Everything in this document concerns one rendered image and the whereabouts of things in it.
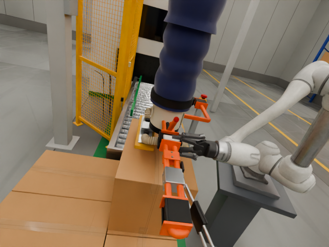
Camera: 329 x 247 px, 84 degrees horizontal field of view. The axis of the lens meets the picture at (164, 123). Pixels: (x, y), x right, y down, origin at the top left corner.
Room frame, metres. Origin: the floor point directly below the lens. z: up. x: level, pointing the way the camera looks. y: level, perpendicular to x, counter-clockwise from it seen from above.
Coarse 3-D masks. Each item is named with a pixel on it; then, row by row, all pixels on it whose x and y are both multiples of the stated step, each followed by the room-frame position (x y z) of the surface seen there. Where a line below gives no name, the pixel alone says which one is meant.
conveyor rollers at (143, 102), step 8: (136, 88) 3.02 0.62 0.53; (144, 88) 3.13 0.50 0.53; (144, 96) 2.71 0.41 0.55; (136, 104) 2.33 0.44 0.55; (144, 104) 2.43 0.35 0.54; (152, 104) 2.47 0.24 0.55; (128, 112) 2.05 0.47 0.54; (136, 112) 2.15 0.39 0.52; (144, 112) 2.17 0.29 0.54; (128, 120) 1.87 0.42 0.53; (128, 128) 1.70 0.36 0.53; (120, 136) 1.51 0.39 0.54
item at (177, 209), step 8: (168, 200) 0.35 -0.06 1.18; (176, 200) 0.36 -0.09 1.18; (184, 200) 0.36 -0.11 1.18; (168, 208) 0.33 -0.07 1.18; (176, 208) 0.33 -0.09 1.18; (184, 208) 0.34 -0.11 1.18; (168, 216) 0.30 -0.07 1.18; (176, 216) 0.31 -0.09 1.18; (184, 216) 0.32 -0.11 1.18; (168, 224) 0.28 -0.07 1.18; (176, 224) 0.29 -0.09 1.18; (184, 224) 0.29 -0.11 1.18; (160, 232) 0.28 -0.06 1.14
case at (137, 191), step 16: (128, 144) 0.87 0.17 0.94; (128, 160) 0.73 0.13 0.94; (144, 160) 0.77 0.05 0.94; (160, 160) 0.80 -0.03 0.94; (128, 176) 0.63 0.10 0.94; (144, 176) 0.65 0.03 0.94; (160, 176) 0.68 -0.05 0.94; (192, 176) 0.74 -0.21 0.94; (128, 192) 0.61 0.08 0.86; (144, 192) 0.62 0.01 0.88; (160, 192) 0.63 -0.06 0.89; (192, 192) 0.65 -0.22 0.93; (112, 208) 0.60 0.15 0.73; (128, 208) 0.61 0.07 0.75; (144, 208) 0.62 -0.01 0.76; (160, 208) 0.63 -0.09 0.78; (112, 224) 0.60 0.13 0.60; (128, 224) 0.61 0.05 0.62; (144, 224) 0.63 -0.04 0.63; (160, 224) 0.64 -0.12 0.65
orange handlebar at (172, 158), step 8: (200, 120) 0.99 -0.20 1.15; (208, 120) 0.99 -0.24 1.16; (168, 152) 0.57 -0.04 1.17; (176, 152) 0.59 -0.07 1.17; (168, 160) 0.54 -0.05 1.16; (176, 160) 0.55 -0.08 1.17; (168, 184) 0.42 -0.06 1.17; (168, 192) 0.39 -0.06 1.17; (168, 232) 0.28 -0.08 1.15; (176, 232) 0.28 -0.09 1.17; (184, 232) 0.28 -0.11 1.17
